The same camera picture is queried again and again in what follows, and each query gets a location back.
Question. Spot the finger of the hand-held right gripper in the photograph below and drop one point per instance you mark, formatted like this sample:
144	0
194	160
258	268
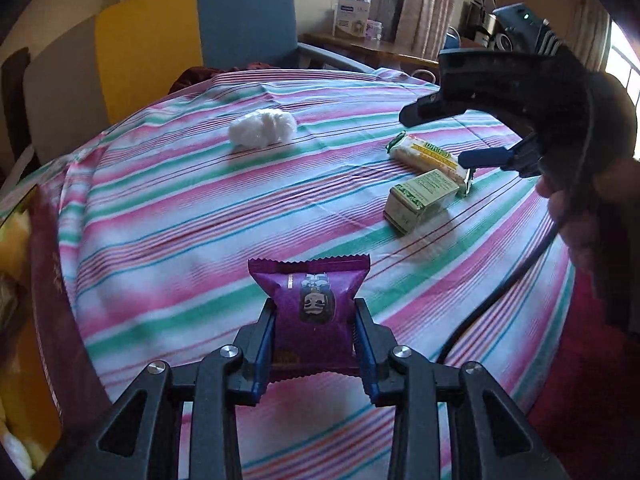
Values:
485	158
422	110

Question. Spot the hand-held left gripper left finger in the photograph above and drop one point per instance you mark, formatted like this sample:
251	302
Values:
265	355

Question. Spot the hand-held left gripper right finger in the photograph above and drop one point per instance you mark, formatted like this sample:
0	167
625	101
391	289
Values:
364	355

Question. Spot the long yellow green snack packet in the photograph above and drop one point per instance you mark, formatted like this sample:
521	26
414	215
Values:
425	156

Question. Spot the purple snack packet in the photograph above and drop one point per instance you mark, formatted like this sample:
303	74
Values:
310	305

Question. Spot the person's right hand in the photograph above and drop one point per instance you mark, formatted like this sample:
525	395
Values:
615	200

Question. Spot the green and cream box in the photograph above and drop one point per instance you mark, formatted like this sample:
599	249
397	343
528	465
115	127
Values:
420	201

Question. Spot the wooden desk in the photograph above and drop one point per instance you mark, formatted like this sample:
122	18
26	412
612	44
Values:
370	50

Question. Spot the small pink white pack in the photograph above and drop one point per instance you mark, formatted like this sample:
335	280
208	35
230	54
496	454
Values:
375	30

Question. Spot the patterned curtain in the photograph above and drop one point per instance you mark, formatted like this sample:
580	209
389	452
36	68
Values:
427	5

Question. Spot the white blue carton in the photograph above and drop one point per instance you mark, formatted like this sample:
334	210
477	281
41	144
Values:
352	17

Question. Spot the striped pink green cloth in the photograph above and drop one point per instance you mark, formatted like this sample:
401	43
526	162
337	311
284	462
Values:
175	200

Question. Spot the blue armchair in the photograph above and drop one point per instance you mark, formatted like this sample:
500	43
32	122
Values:
245	20

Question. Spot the dark red cloth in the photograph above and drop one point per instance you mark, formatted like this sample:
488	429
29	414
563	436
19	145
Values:
200	77

